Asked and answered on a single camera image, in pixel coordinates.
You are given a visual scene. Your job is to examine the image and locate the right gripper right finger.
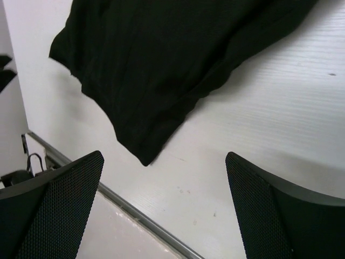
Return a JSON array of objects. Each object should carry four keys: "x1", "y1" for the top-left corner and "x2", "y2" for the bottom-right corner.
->
[{"x1": 225, "y1": 152, "x2": 344, "y2": 258}]

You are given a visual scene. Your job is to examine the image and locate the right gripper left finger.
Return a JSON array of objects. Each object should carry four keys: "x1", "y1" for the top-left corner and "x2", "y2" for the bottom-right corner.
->
[{"x1": 1, "y1": 151, "x2": 104, "y2": 258}]

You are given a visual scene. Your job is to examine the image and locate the black skirt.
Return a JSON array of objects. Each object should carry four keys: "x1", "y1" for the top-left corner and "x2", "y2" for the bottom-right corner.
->
[{"x1": 49, "y1": 1, "x2": 315, "y2": 166}]

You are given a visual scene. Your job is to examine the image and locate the front aluminium rail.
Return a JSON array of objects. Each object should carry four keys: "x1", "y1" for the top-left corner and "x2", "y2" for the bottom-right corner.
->
[{"x1": 28, "y1": 131, "x2": 204, "y2": 259}]

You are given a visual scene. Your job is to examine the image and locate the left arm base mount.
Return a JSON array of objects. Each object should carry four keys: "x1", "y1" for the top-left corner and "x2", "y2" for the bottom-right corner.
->
[{"x1": 1, "y1": 132, "x2": 60, "y2": 189}]

